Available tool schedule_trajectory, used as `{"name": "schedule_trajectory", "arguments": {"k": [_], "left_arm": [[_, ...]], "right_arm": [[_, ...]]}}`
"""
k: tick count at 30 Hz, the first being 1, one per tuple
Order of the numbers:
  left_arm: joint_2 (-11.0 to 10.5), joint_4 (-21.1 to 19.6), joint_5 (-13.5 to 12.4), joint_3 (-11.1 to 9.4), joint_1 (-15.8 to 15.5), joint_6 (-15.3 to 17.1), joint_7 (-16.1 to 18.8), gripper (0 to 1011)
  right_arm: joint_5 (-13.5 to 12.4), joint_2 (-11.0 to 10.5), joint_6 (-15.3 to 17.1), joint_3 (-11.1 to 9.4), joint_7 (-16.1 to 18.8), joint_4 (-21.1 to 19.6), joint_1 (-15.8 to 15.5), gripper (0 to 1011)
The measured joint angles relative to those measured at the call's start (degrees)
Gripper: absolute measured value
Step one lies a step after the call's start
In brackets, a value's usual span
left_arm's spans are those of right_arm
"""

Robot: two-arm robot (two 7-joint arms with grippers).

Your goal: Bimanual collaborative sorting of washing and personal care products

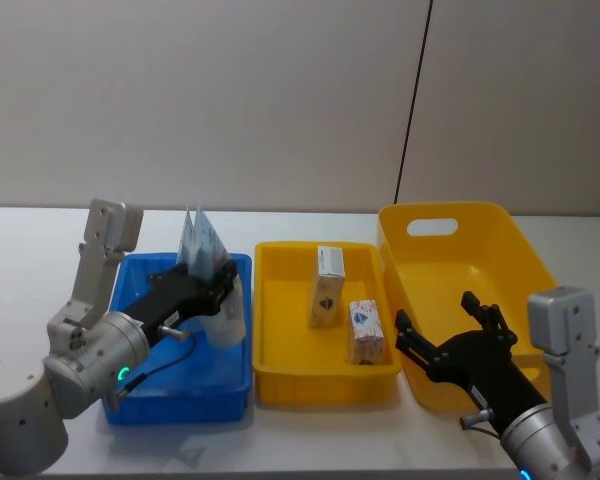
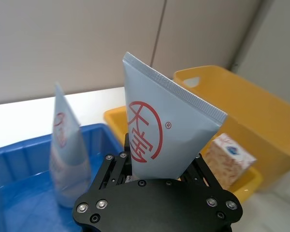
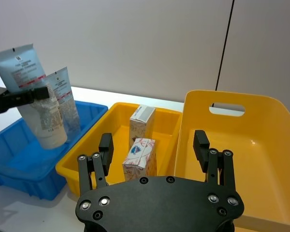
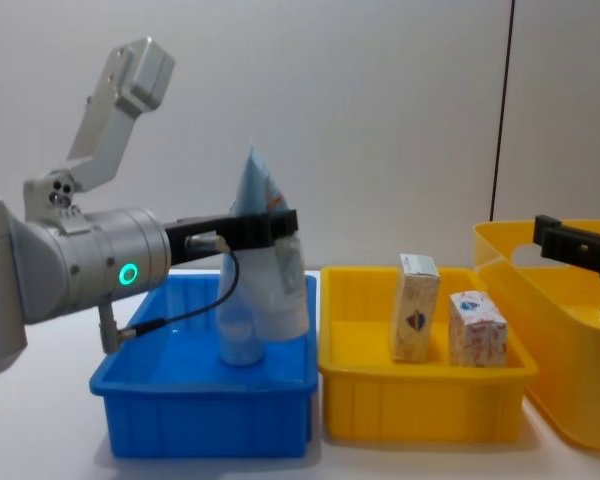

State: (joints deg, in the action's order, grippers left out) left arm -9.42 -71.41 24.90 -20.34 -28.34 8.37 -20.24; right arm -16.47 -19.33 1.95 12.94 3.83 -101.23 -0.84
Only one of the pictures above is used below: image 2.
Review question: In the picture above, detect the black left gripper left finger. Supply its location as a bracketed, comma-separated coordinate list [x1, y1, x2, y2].
[90, 132, 134, 191]

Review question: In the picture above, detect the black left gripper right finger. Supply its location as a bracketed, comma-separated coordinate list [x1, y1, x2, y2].
[180, 152, 223, 191]

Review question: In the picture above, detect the pale blue tube red print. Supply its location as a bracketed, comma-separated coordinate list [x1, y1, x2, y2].
[122, 51, 228, 181]
[49, 81, 92, 209]

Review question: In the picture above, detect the patterned cardboard carton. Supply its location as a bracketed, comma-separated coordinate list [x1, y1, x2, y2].
[203, 132, 257, 191]

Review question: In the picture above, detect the tall yellow plastic bin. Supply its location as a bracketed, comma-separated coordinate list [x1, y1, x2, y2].
[173, 65, 290, 192]

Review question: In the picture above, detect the blue plastic bin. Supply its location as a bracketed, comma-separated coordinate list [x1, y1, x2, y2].
[0, 123, 126, 232]

